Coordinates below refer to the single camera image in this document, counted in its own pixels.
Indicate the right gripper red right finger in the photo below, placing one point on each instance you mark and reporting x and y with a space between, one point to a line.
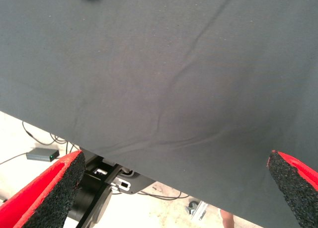
298 188

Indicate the grey metal hub box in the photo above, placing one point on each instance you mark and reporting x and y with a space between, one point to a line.
41 154

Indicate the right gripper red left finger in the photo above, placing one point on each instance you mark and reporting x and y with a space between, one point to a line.
37 200

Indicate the grey caster wheel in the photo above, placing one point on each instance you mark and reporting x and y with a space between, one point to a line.
191 208

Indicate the aluminium profile post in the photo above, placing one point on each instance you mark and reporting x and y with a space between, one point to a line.
200 210

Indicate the black robot torso frame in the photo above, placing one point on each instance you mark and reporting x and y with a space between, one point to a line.
87 195

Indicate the dark grey table cloth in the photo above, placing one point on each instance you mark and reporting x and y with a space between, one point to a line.
159 76

